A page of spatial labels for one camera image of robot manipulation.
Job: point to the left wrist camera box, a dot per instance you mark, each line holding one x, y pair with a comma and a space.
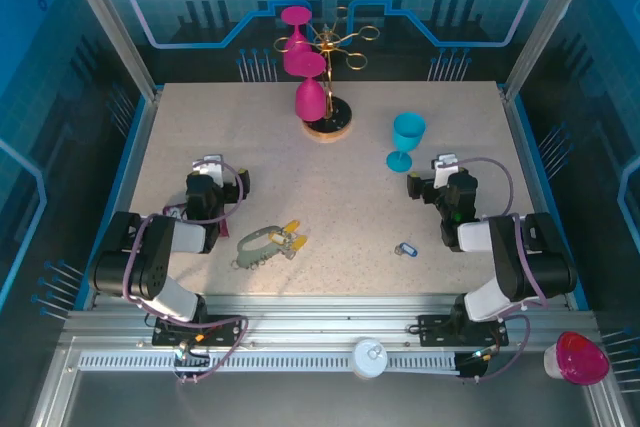
212, 172

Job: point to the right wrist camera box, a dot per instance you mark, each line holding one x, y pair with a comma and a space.
444, 172

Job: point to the blue plastic goblet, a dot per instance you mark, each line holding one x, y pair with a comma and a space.
407, 134

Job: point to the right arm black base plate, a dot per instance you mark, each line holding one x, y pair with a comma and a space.
435, 332

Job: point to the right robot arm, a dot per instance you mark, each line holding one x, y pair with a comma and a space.
515, 257

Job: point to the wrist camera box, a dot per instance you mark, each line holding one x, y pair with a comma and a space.
212, 172
444, 172

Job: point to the white round cap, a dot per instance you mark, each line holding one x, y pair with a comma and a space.
370, 364

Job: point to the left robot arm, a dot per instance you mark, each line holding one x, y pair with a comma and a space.
150, 257

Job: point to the aluminium frame post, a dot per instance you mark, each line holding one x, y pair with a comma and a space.
114, 27
542, 27

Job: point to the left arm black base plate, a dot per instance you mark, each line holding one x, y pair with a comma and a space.
225, 329

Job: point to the pink dome white base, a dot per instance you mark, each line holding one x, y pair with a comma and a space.
580, 357

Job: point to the pink plastic wine glass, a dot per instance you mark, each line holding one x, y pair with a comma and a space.
309, 99
295, 16

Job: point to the aluminium side rail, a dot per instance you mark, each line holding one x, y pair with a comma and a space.
132, 172
521, 147

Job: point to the long aluminium frame rail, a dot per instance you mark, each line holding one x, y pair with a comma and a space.
325, 317

